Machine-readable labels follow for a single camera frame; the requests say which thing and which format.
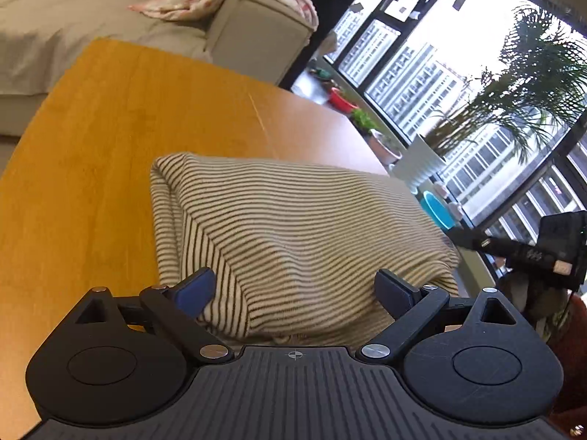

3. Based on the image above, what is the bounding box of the blue plastic basin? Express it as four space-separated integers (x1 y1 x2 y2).
420 191 457 231

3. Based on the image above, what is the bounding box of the palm plant in white pot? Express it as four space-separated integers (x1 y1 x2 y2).
390 5 586 193

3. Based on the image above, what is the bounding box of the grey sofa with cover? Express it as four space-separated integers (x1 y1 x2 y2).
0 0 332 137

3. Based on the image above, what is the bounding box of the red plastic basin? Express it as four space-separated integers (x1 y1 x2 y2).
328 87 358 115

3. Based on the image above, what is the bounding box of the pink plant pot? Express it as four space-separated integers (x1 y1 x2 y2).
366 129 402 166

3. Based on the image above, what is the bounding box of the striped knit garment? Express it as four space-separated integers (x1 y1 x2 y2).
150 153 460 349

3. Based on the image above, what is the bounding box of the small green plant tray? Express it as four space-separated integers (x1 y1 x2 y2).
349 108 378 136

